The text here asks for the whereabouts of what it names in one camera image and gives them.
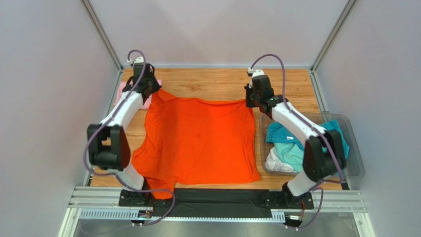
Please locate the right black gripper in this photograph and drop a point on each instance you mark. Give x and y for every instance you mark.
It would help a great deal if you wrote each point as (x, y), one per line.
(251, 99)

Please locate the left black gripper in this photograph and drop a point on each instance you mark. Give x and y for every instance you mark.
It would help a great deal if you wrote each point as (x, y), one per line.
(156, 86)

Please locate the pink t shirt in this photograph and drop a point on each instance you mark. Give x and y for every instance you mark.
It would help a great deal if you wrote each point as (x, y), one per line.
(130, 98)

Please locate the orange t shirt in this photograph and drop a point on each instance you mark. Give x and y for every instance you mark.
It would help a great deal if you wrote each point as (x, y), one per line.
(194, 141)

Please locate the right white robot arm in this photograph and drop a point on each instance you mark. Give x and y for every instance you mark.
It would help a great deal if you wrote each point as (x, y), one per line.
(323, 149)

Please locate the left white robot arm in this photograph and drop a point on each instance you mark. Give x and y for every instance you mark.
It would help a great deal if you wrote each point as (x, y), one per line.
(108, 147)

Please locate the teal t shirt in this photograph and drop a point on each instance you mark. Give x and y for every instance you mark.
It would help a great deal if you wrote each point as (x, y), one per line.
(277, 133)

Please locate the clear plastic bin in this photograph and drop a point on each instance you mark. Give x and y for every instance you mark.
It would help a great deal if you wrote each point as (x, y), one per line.
(354, 167)

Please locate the mint green t shirt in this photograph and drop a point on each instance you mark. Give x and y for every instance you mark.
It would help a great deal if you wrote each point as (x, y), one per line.
(291, 154)

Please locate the white t shirt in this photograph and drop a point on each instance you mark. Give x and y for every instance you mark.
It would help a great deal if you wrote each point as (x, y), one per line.
(273, 163)

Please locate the black base cloth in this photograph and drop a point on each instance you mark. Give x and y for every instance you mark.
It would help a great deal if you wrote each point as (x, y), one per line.
(224, 203)

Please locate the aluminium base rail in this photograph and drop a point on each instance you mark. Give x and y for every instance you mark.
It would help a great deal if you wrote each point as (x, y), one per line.
(102, 203)

